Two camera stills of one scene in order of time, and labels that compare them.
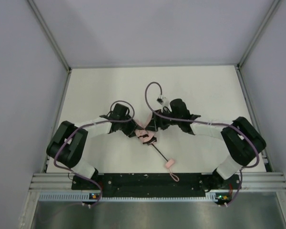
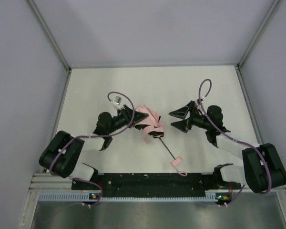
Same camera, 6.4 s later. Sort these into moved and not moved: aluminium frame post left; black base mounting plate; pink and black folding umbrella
Moved: pink and black folding umbrella
Not moved: aluminium frame post left; black base mounting plate
